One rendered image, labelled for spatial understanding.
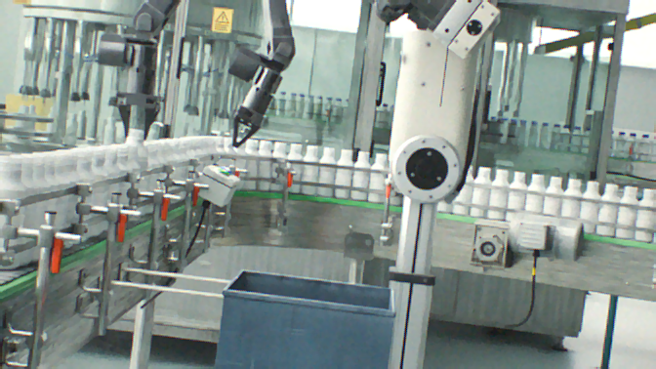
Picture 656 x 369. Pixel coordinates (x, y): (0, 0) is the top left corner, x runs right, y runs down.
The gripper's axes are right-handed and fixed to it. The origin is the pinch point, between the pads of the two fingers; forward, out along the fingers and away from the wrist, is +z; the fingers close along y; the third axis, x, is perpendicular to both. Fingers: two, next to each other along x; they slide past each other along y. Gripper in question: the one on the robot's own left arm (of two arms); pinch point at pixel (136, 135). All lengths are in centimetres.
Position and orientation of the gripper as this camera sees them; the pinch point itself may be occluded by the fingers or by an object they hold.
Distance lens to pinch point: 293.3
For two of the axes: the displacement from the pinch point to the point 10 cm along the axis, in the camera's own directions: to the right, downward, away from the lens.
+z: -1.1, 9.9, 0.5
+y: 9.9, 1.1, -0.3
